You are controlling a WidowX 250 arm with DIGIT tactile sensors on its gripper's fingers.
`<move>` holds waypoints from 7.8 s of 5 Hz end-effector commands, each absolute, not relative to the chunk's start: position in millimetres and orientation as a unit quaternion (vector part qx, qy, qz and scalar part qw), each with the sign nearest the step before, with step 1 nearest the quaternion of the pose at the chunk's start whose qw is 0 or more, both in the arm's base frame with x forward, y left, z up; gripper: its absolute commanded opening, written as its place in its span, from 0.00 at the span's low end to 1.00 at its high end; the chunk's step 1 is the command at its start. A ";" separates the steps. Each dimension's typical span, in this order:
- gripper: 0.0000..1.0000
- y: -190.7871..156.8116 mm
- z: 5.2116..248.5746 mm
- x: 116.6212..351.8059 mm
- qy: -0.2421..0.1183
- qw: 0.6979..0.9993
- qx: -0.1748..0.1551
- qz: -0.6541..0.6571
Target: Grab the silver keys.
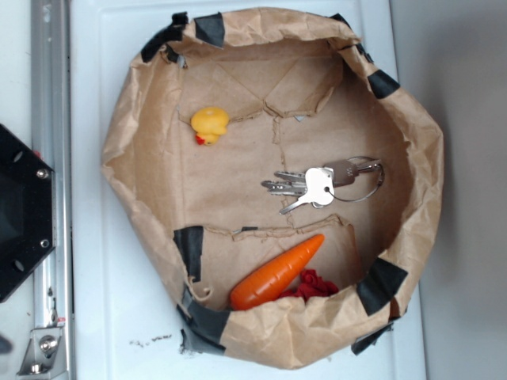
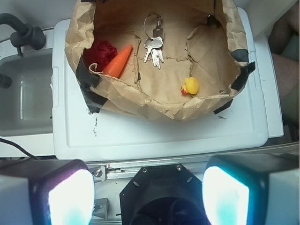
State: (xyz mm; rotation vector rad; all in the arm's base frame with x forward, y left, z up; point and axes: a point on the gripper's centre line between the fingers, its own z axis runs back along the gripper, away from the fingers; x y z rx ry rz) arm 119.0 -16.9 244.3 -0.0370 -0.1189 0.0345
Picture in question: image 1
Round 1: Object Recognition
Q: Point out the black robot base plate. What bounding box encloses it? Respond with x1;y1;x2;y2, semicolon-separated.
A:
1;126;54;302

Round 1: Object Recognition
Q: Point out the orange plastic carrot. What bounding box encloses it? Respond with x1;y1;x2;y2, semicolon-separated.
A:
230;234;325;310

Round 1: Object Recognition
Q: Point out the aluminium frame rail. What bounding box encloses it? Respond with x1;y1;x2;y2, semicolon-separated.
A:
31;1;76;379

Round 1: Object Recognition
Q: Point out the silver key bunch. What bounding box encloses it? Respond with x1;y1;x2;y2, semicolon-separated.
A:
261;156;385;215

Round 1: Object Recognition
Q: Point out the silver corner bracket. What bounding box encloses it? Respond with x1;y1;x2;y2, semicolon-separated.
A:
16;327;67;379

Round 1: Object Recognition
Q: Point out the red crumpled cloth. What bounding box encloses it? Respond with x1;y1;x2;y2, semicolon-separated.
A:
278;269;339;302

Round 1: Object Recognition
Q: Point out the brown paper bag bin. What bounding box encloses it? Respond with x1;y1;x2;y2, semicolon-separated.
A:
102;8;444;369

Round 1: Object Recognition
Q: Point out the yellow rubber duck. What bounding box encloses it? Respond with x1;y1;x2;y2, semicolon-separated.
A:
190;107;230;146

